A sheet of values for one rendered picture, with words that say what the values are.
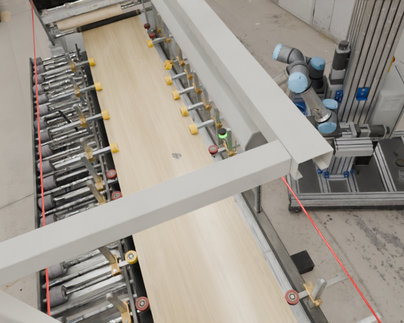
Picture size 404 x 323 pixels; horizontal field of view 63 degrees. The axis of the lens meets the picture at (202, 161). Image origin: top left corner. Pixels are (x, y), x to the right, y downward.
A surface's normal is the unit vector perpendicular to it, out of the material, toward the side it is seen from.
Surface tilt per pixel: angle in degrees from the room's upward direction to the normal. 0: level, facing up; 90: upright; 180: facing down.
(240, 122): 61
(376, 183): 0
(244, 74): 0
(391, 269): 0
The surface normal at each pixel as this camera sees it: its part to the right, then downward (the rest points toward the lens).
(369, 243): -0.12, -0.62
